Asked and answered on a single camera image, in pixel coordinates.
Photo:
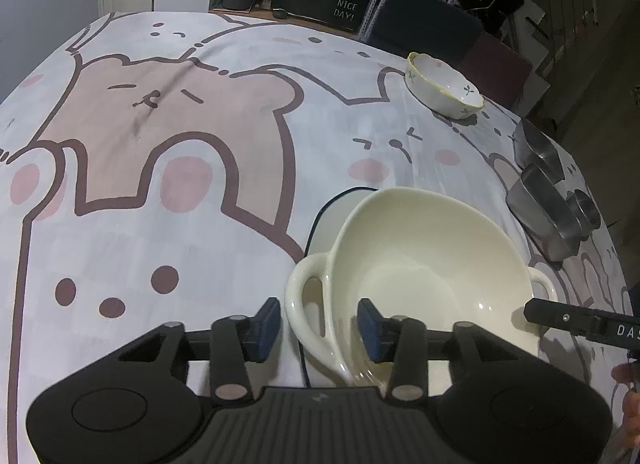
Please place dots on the white bowl with lemon print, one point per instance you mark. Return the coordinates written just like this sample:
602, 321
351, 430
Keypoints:
440, 81

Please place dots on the wooden low bench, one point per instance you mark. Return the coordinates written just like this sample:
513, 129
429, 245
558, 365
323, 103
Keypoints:
250, 12

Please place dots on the square steel tray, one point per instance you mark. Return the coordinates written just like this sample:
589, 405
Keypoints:
540, 148

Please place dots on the bear printed tablecloth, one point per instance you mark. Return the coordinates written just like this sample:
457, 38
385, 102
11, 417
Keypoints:
150, 194

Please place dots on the person's right hand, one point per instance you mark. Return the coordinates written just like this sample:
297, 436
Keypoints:
632, 414

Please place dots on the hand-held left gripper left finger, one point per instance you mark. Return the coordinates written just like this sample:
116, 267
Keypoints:
265, 329

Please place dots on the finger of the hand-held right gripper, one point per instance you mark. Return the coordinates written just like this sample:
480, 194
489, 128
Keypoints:
560, 316

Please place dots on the white plate with black rim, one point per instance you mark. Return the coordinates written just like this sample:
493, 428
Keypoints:
332, 224

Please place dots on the round steel bowl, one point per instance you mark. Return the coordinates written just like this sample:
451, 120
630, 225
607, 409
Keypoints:
586, 211

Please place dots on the dark green cushion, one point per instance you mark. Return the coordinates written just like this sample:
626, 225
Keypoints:
425, 13

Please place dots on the black computer mouse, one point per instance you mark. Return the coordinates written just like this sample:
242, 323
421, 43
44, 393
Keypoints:
280, 12

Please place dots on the maroon cushion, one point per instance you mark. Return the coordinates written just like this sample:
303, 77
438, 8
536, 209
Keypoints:
500, 68

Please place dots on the rectangular steel tray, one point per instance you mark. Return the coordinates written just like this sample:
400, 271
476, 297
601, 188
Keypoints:
535, 209

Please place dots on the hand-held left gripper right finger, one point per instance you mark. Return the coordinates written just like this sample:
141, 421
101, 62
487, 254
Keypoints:
370, 329

